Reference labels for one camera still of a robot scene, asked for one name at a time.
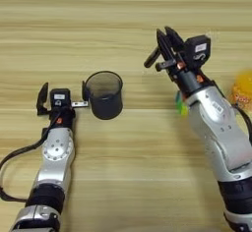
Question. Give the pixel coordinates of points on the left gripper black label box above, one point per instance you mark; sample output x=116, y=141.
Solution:
x=59, y=98

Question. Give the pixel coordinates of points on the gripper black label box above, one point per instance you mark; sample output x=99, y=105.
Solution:
x=59, y=98
x=197, y=50

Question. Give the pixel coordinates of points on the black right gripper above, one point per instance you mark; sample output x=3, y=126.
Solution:
x=188, y=78

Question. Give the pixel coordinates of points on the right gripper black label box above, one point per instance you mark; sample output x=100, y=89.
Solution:
x=197, y=50

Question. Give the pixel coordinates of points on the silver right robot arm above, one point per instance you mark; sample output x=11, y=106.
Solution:
x=223, y=134

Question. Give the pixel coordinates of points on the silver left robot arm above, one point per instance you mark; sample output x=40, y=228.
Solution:
x=55, y=150

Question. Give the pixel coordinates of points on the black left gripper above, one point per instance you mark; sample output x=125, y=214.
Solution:
x=67, y=121

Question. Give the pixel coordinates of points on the black mesh pen cup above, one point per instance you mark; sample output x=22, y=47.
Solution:
x=105, y=104

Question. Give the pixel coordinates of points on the colourful puzzle cube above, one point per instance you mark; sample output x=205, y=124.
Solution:
x=181, y=106

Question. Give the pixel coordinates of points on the orange juice bottle white cap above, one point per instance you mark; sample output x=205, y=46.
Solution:
x=244, y=91

